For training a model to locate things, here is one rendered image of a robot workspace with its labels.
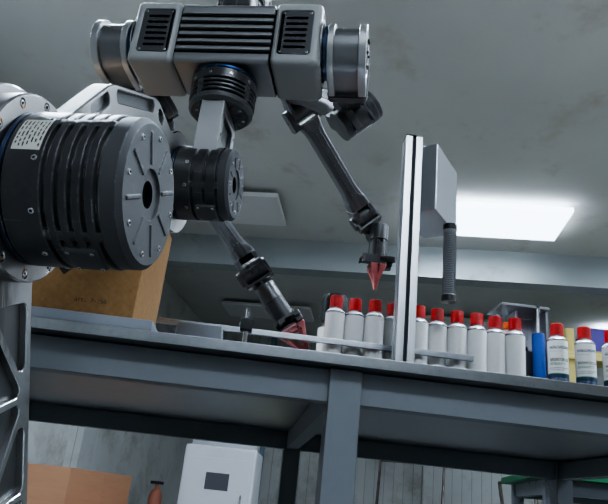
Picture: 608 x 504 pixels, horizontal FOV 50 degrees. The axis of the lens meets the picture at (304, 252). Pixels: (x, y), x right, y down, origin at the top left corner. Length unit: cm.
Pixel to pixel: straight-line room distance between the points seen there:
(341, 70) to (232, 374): 64
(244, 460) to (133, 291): 449
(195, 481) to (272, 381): 455
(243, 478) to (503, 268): 310
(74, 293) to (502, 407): 83
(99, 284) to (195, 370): 25
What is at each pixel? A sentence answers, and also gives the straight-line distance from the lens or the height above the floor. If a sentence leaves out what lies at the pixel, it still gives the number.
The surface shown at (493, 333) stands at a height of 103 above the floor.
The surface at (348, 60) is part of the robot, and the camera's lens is 137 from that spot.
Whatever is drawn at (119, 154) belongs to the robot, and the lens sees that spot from 70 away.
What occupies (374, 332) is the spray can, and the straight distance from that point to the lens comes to 167.
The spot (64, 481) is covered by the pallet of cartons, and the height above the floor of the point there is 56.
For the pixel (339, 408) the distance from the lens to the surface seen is 120.
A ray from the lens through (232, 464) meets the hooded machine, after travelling 570.
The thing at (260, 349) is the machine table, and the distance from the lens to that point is 118.
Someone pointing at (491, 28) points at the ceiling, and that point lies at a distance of 385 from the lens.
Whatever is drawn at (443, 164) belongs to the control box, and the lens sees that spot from 176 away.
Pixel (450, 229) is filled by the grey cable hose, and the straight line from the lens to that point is 172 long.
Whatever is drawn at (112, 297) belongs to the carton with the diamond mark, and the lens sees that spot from 127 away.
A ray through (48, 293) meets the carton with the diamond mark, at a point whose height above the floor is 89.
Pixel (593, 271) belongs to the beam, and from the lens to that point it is 676.
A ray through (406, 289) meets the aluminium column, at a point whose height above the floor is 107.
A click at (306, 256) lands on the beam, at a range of 650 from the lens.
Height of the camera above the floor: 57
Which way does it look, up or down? 21 degrees up
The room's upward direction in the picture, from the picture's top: 6 degrees clockwise
